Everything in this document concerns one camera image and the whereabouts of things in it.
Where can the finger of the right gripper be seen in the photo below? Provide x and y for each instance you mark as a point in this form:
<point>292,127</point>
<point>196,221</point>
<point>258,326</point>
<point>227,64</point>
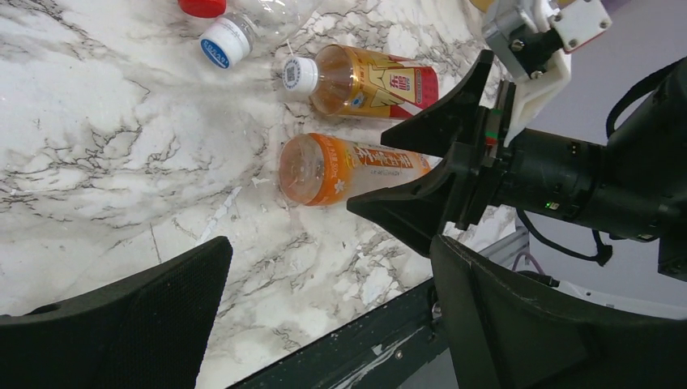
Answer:
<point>417,211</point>
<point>433,130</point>

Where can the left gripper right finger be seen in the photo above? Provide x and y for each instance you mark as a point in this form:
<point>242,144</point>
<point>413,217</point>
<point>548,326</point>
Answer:
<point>506,330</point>

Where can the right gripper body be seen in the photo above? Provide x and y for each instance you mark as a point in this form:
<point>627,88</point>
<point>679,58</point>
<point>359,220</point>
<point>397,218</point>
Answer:
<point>486,171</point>

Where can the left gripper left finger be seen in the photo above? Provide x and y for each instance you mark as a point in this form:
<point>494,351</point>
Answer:
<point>148,330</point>

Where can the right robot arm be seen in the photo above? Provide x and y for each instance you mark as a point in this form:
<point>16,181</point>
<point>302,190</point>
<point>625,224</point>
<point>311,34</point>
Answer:
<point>633,187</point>

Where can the gold red label bottle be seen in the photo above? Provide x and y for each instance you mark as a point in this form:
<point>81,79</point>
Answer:
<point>341,80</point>

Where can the orange label bottle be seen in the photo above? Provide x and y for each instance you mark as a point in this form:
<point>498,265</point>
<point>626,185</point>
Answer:
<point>320,170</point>

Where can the clear bottle red cap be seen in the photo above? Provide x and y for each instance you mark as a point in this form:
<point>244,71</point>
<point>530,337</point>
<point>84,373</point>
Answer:
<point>206,9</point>

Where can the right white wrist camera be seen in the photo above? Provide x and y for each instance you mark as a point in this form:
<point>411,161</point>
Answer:
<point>534,40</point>

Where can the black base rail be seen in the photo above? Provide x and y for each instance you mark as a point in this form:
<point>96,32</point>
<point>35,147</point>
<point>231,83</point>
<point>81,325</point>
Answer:
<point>380,349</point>

